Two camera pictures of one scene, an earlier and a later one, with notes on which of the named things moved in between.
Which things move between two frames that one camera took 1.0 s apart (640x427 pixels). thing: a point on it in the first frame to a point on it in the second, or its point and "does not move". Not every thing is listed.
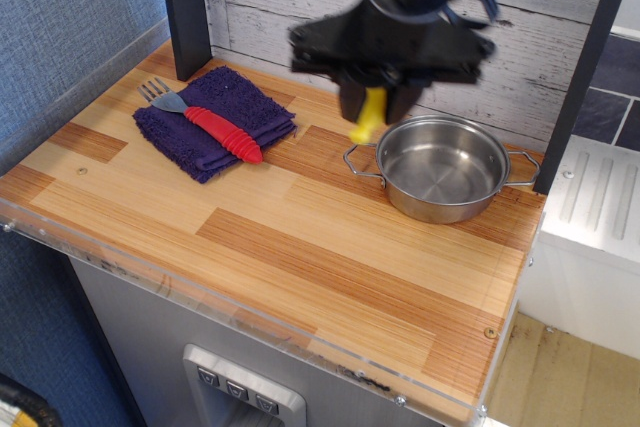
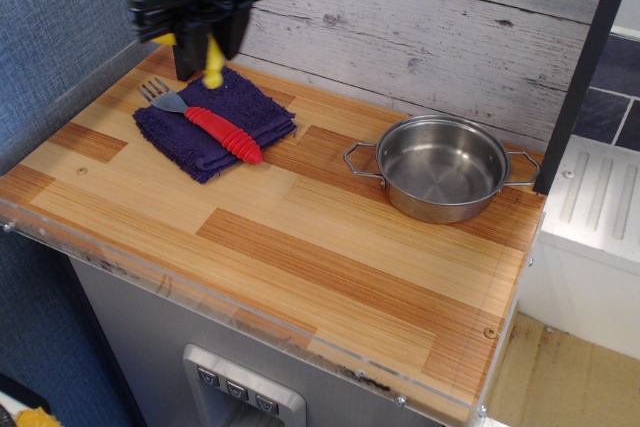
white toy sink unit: x=585 y=276 does not move
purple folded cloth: x=230 y=98 does not move
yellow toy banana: x=372 y=114 to x=213 y=77
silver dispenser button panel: x=228 y=374 does not move
